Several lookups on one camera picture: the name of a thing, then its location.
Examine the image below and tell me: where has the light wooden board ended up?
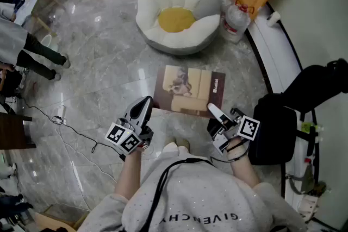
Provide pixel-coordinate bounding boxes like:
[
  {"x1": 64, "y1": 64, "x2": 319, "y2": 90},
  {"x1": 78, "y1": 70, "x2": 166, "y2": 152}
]
[{"x1": 34, "y1": 211, "x2": 91, "y2": 232}]

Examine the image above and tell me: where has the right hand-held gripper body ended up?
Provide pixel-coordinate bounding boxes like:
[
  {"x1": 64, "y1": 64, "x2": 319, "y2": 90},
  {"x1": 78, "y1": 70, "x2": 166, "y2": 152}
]
[{"x1": 207, "y1": 115, "x2": 261, "y2": 155}]

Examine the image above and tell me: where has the black floor cable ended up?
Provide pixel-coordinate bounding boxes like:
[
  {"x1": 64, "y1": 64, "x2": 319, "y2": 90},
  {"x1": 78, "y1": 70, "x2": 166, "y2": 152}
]
[{"x1": 21, "y1": 97, "x2": 126, "y2": 161}]

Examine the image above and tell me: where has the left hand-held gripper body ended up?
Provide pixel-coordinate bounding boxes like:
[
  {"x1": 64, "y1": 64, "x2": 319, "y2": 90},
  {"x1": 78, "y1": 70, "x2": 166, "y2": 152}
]
[{"x1": 104, "y1": 116, "x2": 155, "y2": 156}]

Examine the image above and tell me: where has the white-topped wooden table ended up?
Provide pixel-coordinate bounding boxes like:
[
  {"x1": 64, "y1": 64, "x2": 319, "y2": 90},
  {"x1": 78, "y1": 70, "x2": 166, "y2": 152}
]
[{"x1": 13, "y1": 0, "x2": 66, "y2": 37}]

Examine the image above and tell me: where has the black strap on sweatshirt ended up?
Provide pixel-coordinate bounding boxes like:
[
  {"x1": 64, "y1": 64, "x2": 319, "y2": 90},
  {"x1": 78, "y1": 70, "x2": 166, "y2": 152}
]
[{"x1": 146, "y1": 158, "x2": 216, "y2": 232}]

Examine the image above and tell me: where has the black bag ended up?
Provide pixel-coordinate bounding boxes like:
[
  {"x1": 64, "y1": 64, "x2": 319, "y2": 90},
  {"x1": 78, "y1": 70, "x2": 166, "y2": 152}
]
[{"x1": 248, "y1": 92, "x2": 298, "y2": 166}]

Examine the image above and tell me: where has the white curved bench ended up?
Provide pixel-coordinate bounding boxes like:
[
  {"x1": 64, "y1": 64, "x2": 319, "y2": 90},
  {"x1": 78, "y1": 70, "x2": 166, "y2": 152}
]
[{"x1": 244, "y1": 2, "x2": 320, "y2": 223}]

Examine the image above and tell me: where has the black metal stand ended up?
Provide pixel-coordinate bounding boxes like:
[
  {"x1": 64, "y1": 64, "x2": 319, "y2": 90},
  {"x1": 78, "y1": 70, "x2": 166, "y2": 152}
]
[{"x1": 279, "y1": 109, "x2": 321, "y2": 199}]

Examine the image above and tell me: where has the brown photo-cover book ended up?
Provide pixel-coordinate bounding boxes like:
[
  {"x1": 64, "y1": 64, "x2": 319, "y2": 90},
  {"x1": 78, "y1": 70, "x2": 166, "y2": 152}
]
[{"x1": 152, "y1": 64, "x2": 226, "y2": 119}]

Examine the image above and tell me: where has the dark wooden cabinet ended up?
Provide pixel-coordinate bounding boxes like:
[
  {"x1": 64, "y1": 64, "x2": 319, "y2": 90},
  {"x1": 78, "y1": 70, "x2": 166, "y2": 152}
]
[{"x1": 0, "y1": 112, "x2": 37, "y2": 151}]

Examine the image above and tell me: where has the black backpack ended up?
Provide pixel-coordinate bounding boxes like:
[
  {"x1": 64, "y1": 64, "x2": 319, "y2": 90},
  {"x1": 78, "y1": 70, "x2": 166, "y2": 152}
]
[{"x1": 0, "y1": 68, "x2": 23, "y2": 99}]

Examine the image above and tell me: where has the person's grey sweatshirt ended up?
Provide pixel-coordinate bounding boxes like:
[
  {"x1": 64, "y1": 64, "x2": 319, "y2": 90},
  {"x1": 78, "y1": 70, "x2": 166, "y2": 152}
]
[{"x1": 77, "y1": 149, "x2": 309, "y2": 232}]

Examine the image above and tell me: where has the white flower-shaped seat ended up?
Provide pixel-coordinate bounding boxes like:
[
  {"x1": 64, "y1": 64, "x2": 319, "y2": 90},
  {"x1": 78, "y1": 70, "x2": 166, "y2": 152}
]
[{"x1": 135, "y1": 0, "x2": 221, "y2": 56}]

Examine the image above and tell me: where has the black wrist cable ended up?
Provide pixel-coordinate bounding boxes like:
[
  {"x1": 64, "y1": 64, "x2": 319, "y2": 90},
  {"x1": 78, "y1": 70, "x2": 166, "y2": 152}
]
[{"x1": 211, "y1": 139, "x2": 251, "y2": 164}]

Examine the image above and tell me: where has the grey spray bottle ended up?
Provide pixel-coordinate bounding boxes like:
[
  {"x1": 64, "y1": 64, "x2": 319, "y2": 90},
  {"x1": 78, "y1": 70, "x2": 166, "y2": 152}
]
[{"x1": 301, "y1": 157, "x2": 316, "y2": 194}]

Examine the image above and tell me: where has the person's beige shoe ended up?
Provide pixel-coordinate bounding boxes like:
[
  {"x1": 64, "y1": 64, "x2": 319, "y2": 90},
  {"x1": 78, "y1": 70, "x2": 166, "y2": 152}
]
[{"x1": 175, "y1": 136, "x2": 191, "y2": 152}]

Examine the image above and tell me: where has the white floor cable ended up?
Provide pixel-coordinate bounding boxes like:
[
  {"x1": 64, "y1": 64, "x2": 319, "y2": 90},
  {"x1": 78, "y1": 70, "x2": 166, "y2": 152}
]
[{"x1": 55, "y1": 121, "x2": 118, "y2": 211}]

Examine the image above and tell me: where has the white power strip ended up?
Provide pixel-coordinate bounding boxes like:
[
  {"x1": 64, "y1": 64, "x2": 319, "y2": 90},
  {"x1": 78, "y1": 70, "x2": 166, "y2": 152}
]
[{"x1": 297, "y1": 193, "x2": 319, "y2": 223}]

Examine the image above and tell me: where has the person's left forearm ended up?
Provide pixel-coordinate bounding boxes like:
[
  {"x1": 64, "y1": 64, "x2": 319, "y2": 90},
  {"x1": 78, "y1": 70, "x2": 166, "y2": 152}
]
[{"x1": 114, "y1": 147, "x2": 145, "y2": 200}]

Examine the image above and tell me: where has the person's right forearm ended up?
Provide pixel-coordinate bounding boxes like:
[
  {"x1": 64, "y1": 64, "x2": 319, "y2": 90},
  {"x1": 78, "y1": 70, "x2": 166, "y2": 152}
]
[{"x1": 226, "y1": 137, "x2": 261, "y2": 189}]

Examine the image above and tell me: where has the white bucket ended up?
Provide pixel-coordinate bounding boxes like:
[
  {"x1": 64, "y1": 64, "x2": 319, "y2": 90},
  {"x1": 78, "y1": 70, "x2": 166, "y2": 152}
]
[{"x1": 40, "y1": 34, "x2": 59, "y2": 53}]

